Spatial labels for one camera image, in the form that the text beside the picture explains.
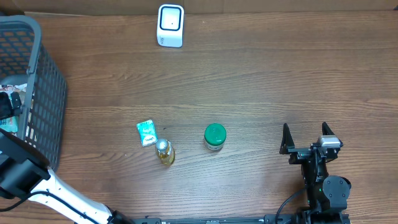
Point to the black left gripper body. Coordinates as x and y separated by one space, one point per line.
8 104

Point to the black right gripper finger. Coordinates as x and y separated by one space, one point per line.
287 144
326 129

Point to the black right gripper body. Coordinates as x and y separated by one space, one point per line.
300 154

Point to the green lid jar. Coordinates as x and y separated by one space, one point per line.
215 136

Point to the yellow oil bottle silver cap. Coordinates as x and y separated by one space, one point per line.
165 152

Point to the small teal tissue pack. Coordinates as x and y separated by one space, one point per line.
147 132

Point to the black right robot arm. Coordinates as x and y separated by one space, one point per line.
326 194

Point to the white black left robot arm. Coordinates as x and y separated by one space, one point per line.
26 174

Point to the white black barcode scanner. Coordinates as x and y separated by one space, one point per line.
170 25

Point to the white red patterned package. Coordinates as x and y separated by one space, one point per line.
9 89

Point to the teal tissue pack in basket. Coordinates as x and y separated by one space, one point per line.
9 124

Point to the grey plastic shopping basket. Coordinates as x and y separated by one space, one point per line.
25 60

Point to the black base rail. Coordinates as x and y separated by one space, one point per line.
267 219

